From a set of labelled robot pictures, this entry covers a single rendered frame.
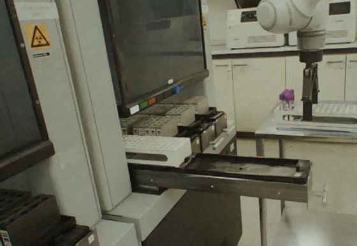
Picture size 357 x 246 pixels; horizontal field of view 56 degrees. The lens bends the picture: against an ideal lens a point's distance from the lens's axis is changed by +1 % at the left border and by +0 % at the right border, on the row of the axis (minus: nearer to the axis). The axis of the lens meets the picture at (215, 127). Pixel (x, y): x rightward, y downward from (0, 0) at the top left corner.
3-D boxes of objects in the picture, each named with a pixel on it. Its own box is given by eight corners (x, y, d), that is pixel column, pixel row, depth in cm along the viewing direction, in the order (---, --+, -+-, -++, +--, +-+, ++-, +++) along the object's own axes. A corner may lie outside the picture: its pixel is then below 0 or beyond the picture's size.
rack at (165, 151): (92, 164, 104) (88, 144, 102) (112, 151, 112) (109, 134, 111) (178, 171, 93) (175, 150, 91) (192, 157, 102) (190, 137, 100)
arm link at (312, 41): (327, 29, 109) (327, 48, 110) (299, 31, 112) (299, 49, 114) (323, 31, 101) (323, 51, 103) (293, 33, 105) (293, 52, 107)
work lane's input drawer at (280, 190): (83, 185, 105) (77, 159, 103) (110, 166, 118) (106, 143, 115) (326, 213, 80) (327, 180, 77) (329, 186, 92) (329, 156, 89)
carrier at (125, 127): (141, 130, 126) (139, 115, 124) (146, 131, 125) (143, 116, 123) (123, 142, 115) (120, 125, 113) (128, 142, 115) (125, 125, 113)
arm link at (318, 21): (305, 30, 114) (282, 34, 105) (305, -20, 109) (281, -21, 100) (335, 28, 106) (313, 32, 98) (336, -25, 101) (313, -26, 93)
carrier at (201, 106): (204, 109, 148) (203, 96, 146) (209, 109, 147) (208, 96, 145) (194, 117, 138) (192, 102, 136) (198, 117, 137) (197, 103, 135)
